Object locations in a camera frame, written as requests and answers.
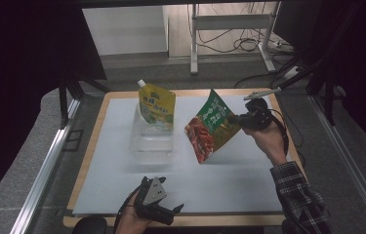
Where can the white desk frame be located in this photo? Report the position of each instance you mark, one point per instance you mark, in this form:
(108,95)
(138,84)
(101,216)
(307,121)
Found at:
(229,22)

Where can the aluminium rail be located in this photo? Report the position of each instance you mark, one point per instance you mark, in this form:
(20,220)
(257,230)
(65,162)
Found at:
(349,162)
(45,169)

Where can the white power strip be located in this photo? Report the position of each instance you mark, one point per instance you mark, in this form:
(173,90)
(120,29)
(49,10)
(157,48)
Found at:
(292,72)

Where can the black floor bracket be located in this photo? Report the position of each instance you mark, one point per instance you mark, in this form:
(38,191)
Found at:
(73,140)

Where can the black stand legs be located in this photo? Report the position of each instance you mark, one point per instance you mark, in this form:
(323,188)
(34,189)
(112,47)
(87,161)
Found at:
(328,97)
(62,100)

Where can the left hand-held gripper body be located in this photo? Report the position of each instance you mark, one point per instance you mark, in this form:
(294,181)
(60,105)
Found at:
(154,191)

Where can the green and red sauce packet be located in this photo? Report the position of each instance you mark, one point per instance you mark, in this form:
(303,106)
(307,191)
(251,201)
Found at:
(210,130)

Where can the person's right hand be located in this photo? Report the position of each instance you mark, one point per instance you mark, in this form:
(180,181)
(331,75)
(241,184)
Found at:
(270,143)

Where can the clear plastic container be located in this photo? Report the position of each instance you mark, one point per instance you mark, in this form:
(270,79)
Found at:
(151,146)

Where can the person's dark leg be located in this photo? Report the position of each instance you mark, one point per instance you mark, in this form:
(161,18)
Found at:
(89,226)

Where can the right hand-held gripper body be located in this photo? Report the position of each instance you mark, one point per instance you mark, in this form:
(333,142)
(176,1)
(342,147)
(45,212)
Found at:
(258,113)

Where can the yellow spout pouch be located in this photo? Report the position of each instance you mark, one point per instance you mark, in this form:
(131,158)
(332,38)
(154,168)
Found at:
(157,104)

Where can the person's left hand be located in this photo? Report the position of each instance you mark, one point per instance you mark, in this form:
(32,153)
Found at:
(130,221)

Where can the white table mat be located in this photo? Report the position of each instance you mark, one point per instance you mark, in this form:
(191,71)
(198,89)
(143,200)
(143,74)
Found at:
(203,188)

